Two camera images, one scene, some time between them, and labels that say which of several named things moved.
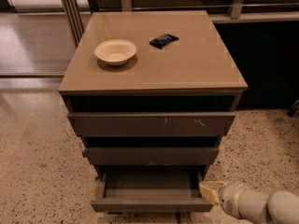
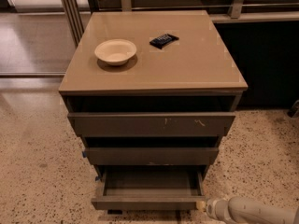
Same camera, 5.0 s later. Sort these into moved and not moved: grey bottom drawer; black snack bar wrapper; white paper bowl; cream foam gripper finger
Moved: cream foam gripper finger
Not moved: white paper bowl; grey bottom drawer; black snack bar wrapper
